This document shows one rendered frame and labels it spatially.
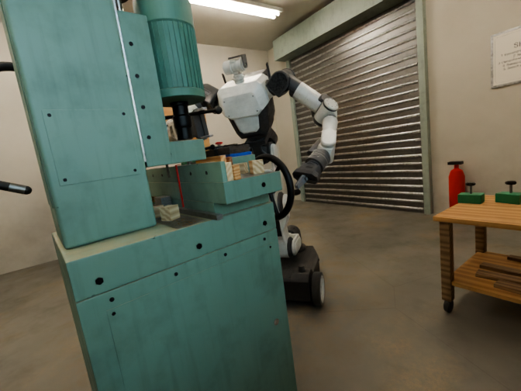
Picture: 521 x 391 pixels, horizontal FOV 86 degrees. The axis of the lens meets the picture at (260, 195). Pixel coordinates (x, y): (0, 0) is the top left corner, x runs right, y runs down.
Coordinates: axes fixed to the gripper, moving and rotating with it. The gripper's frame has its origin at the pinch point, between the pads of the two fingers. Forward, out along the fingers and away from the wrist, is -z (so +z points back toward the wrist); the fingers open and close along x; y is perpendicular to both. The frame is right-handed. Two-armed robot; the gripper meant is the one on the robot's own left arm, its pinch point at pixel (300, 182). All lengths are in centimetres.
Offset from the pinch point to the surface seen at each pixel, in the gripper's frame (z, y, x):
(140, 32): -20, 69, 19
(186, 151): -29.0, 35.0, 15.6
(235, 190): -34.4, 28.8, -9.7
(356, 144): 235, -155, 107
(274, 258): -35.0, -1.1, -11.4
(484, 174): 205, -156, -40
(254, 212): -31.0, 15.6, -7.5
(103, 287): -72, 32, -4
